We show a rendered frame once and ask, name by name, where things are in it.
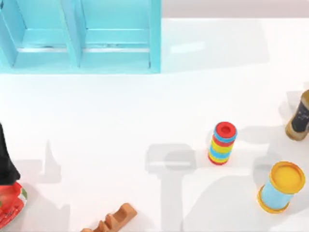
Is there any stack of coloured rings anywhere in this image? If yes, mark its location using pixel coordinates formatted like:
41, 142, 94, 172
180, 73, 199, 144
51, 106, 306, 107
208, 122, 238, 166

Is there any brown wooden stand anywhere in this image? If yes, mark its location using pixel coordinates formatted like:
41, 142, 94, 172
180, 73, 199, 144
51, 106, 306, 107
80, 203, 138, 232

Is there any light blue rack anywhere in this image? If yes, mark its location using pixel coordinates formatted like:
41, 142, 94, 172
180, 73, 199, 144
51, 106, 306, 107
0, 0, 162, 75

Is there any black and tan bottle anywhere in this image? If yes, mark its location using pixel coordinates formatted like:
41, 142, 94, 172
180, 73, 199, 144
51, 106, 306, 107
285, 89, 309, 143

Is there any blue and yellow can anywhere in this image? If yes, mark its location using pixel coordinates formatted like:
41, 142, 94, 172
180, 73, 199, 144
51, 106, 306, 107
258, 161, 306, 215

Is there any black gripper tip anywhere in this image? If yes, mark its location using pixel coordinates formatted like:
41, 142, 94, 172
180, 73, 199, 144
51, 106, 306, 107
0, 123, 21, 186

